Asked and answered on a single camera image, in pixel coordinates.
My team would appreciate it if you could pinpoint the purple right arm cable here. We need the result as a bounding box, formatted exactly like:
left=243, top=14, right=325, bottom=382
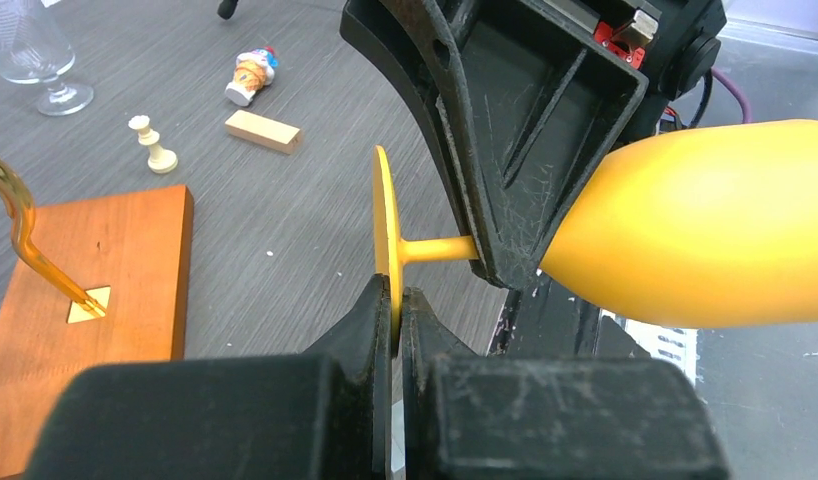
left=710, top=66, right=755, bottom=127

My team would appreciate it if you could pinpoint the gold wire wine glass rack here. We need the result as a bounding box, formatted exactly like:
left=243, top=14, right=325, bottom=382
left=0, top=160, right=194, bottom=479

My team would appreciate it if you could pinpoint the clear wine glass back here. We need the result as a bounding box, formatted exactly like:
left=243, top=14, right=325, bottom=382
left=0, top=1, right=94, bottom=117

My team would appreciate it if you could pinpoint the black perforated music stand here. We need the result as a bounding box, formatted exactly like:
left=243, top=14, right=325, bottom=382
left=217, top=0, right=238, bottom=20

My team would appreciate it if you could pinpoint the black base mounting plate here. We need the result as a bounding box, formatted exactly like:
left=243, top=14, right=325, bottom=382
left=488, top=274, right=601, bottom=358

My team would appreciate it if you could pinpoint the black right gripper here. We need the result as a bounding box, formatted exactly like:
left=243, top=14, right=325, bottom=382
left=340, top=0, right=726, bottom=289

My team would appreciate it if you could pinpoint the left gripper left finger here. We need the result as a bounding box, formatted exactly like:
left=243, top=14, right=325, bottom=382
left=24, top=274, right=391, bottom=479

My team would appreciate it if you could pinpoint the small wooden block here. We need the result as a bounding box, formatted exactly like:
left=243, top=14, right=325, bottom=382
left=225, top=110, right=303, bottom=154

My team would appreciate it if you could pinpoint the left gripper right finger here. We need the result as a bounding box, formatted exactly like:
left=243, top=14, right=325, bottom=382
left=401, top=288, right=731, bottom=479

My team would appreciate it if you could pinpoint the orange plastic wine glass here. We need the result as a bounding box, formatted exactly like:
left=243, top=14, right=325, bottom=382
left=372, top=119, right=818, bottom=329

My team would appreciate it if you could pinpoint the white chess pawn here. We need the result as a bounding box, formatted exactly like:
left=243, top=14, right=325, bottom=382
left=128, top=115, right=178, bottom=174

